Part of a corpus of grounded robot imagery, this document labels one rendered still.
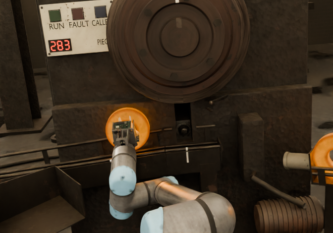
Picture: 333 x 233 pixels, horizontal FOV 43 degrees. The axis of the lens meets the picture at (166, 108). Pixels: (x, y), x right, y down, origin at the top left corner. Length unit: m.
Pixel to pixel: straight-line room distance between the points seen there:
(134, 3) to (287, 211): 0.84
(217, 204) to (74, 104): 0.81
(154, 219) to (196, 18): 0.66
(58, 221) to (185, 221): 0.56
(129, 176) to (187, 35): 0.46
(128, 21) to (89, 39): 0.24
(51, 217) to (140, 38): 0.63
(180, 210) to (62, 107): 0.79
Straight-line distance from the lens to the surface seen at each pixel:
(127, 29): 1.35
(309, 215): 1.52
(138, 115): 1.48
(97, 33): 1.53
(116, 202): 1.28
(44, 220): 1.41
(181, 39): 1.30
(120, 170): 1.21
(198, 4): 1.30
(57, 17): 1.55
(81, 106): 1.57
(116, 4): 1.38
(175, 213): 0.92
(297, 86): 1.64
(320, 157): 1.45
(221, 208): 0.96
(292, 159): 1.47
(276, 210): 1.49
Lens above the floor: 1.28
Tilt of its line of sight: 17 degrees down
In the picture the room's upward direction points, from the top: 5 degrees counter-clockwise
